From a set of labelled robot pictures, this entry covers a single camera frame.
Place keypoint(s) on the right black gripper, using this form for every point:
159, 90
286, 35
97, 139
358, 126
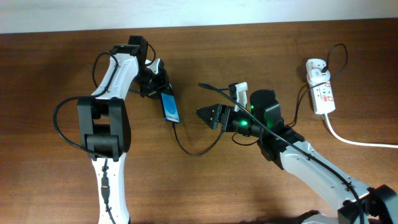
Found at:
219, 111

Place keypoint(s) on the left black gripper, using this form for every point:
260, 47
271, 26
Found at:
154, 93

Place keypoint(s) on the blue Galaxy smartphone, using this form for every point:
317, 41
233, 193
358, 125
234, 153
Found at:
169, 107

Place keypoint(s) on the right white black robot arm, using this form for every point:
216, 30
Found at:
352, 200

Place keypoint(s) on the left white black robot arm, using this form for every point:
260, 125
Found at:
104, 125

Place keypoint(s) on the white charger adapter plug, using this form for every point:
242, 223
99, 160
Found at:
316, 76

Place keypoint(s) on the white power strip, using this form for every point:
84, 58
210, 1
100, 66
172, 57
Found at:
322, 96

